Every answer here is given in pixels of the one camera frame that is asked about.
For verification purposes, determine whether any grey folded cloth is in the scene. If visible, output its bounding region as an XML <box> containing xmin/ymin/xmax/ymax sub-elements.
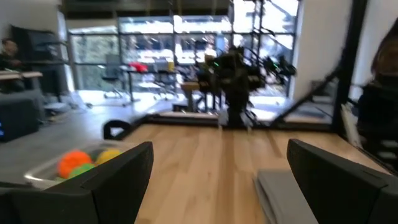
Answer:
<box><xmin>253</xmin><ymin>169</ymin><xmax>320</xmax><ymax>224</ymax></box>

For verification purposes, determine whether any yellow toy lemon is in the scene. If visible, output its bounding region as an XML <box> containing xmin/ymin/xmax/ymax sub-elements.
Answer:
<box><xmin>95</xmin><ymin>148</ymin><xmax>122</xmax><ymax>166</ymax></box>

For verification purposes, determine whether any dark grey cabinet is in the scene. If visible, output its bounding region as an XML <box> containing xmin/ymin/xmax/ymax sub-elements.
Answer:
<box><xmin>0</xmin><ymin>90</ymin><xmax>44</xmax><ymax>143</ymax></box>

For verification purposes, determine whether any orange toy tangerine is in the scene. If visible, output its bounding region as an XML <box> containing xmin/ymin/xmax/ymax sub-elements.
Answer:
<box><xmin>57</xmin><ymin>150</ymin><xmax>93</xmax><ymax>180</ymax></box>

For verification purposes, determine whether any wooden desk top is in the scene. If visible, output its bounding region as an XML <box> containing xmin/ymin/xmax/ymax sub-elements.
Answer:
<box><xmin>0</xmin><ymin>70</ymin><xmax>44</xmax><ymax>81</ymax></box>

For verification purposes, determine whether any wooden side table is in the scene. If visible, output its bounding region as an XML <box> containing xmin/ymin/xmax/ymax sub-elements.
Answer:
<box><xmin>180</xmin><ymin>81</ymin><xmax>201</xmax><ymax>113</ymax></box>

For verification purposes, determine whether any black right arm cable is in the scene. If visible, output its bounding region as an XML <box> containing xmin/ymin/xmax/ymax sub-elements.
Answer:
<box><xmin>103</xmin><ymin>119</ymin><xmax>132</xmax><ymax>141</ymax></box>

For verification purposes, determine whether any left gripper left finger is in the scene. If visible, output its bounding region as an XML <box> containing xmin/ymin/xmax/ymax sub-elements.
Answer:
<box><xmin>0</xmin><ymin>141</ymin><xmax>155</xmax><ymax>224</ymax></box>

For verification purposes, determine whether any clear plastic tupperware container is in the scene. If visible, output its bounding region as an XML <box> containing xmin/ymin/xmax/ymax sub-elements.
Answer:
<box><xmin>24</xmin><ymin>139</ymin><xmax>139</xmax><ymax>190</ymax></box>

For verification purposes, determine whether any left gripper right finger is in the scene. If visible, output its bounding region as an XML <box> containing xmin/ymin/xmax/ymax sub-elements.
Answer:
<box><xmin>286</xmin><ymin>139</ymin><xmax>398</xmax><ymax>224</ymax></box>

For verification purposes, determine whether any grey office chair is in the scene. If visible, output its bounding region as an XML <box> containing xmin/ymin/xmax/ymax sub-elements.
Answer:
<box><xmin>101</xmin><ymin>54</ymin><xmax>126</xmax><ymax>100</ymax></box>

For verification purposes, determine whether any black office desk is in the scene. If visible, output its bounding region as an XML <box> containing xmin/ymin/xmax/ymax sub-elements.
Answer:
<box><xmin>121</xmin><ymin>67</ymin><xmax>181</xmax><ymax>103</ymax></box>

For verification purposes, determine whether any person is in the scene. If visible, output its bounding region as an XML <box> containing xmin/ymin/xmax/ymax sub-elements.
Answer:
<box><xmin>356</xmin><ymin>18</ymin><xmax>398</xmax><ymax>170</ymax></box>
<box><xmin>0</xmin><ymin>37</ymin><xmax>24</xmax><ymax>74</ymax></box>

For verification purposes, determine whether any light green ridged toy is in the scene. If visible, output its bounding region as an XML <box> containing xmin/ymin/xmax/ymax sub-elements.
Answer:
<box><xmin>67</xmin><ymin>164</ymin><xmax>96</xmax><ymax>180</ymax></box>

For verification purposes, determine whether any red object on desk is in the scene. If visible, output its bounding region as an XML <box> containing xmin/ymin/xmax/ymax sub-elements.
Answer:
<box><xmin>129</xmin><ymin>62</ymin><xmax>149</xmax><ymax>74</ymax></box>

